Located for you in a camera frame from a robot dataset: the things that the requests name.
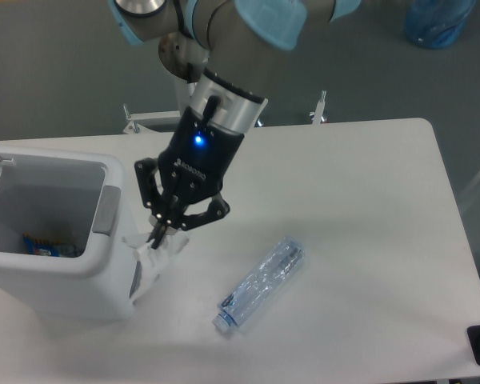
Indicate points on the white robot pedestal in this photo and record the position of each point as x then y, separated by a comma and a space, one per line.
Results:
184, 68

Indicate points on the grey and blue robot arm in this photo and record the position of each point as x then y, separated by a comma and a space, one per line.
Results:
241, 45

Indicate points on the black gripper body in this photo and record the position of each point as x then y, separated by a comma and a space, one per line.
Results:
197, 157

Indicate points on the white pedestal base frame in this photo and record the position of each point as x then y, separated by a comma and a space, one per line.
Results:
143, 122

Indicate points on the white trash can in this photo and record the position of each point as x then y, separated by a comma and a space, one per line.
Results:
72, 197

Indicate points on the clear plastic water bottle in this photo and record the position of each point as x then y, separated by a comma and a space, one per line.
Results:
246, 300

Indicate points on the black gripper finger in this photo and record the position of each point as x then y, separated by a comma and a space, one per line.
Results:
145, 170
176, 218

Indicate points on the blue snack wrapper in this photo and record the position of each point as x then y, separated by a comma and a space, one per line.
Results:
43, 247

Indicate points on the clear plastic bag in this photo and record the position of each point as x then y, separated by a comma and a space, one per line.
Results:
151, 262

